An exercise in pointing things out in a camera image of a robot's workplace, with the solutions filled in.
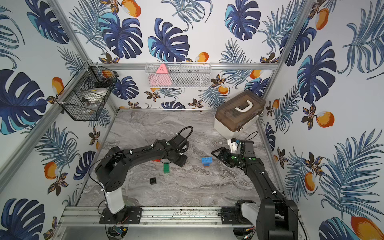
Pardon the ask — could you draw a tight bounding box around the green lego brick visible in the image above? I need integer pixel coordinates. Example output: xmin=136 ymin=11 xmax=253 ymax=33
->
xmin=163 ymin=164 xmax=170 ymax=174

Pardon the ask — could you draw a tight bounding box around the light blue lego brick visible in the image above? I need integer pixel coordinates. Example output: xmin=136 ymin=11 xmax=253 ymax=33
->
xmin=201 ymin=157 xmax=213 ymax=166

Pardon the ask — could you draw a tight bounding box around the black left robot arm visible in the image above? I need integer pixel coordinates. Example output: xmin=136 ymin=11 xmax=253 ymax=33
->
xmin=95 ymin=138 xmax=189 ymax=215

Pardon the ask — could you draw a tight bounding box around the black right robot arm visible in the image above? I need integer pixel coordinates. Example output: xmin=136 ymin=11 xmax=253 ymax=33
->
xmin=212 ymin=148 xmax=299 ymax=240

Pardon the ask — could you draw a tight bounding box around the black lego brick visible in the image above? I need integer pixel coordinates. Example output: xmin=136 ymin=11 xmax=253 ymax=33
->
xmin=150 ymin=178 xmax=157 ymax=185

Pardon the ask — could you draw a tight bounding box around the brown lidded storage box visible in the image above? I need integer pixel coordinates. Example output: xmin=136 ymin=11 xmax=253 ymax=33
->
xmin=214 ymin=91 xmax=266 ymax=140

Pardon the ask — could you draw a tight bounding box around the pink triangle object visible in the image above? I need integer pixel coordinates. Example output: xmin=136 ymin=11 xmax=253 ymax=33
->
xmin=149 ymin=64 xmax=172 ymax=88

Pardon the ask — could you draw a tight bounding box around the white object in basket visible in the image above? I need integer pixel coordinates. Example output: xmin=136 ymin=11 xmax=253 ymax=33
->
xmin=81 ymin=88 xmax=108 ymax=106

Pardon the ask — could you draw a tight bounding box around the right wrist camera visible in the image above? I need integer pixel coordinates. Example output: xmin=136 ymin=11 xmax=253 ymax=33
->
xmin=227 ymin=138 xmax=241 ymax=154

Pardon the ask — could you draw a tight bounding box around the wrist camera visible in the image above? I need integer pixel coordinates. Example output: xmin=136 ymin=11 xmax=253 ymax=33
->
xmin=170 ymin=134 xmax=188 ymax=149
xmin=227 ymin=138 xmax=241 ymax=154

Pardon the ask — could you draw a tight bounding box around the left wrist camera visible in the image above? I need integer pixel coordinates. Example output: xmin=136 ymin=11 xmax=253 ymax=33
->
xmin=170 ymin=134 xmax=188 ymax=149

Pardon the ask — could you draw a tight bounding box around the white wire shelf basket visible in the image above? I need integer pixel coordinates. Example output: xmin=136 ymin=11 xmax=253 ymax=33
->
xmin=145 ymin=62 xmax=212 ymax=89

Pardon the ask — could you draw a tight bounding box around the black wire basket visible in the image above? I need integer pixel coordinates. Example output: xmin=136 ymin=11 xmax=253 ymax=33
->
xmin=55 ymin=62 xmax=119 ymax=122

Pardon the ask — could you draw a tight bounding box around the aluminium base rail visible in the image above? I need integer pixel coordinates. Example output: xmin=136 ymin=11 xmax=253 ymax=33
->
xmin=59 ymin=207 xmax=252 ymax=228

